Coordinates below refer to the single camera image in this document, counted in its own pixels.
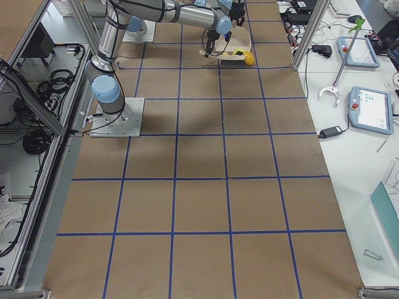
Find aluminium frame post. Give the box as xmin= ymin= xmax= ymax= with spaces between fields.
xmin=292 ymin=0 xmax=330 ymax=71

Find near blue teach pendant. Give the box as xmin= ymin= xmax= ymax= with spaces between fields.
xmin=349 ymin=86 xmax=393 ymax=135

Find blue teach pendant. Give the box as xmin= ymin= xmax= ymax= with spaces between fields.
xmin=336 ymin=36 xmax=380 ymax=69
xmin=349 ymin=86 xmax=393 ymax=135

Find black power brick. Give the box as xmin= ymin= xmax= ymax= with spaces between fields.
xmin=312 ymin=45 xmax=332 ymax=59

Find far blue teach pendant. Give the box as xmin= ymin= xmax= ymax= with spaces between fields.
xmin=336 ymin=36 xmax=380 ymax=69

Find black power adapter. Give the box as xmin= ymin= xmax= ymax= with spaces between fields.
xmin=318 ymin=126 xmax=344 ymax=140

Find yellow green sponge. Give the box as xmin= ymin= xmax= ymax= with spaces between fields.
xmin=233 ymin=49 xmax=246 ymax=57

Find reacher grabber tool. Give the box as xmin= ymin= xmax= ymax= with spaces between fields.
xmin=317 ymin=17 xmax=366 ymax=108

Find yellow toy potato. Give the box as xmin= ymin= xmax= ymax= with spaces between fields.
xmin=243 ymin=51 xmax=255 ymax=66

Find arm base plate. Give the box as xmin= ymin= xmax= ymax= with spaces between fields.
xmin=89 ymin=97 xmax=145 ymax=138
xmin=123 ymin=17 xmax=155 ymax=43

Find beige hand brush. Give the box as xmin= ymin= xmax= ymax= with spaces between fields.
xmin=199 ymin=50 xmax=245 ymax=61

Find beige plastic dustpan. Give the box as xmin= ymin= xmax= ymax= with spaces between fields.
xmin=212 ymin=24 xmax=251 ymax=54

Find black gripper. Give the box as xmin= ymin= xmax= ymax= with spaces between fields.
xmin=229 ymin=1 xmax=245 ymax=25
xmin=204 ymin=30 xmax=218 ymax=58

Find teal folder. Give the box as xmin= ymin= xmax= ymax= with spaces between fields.
xmin=371 ymin=181 xmax=398 ymax=260

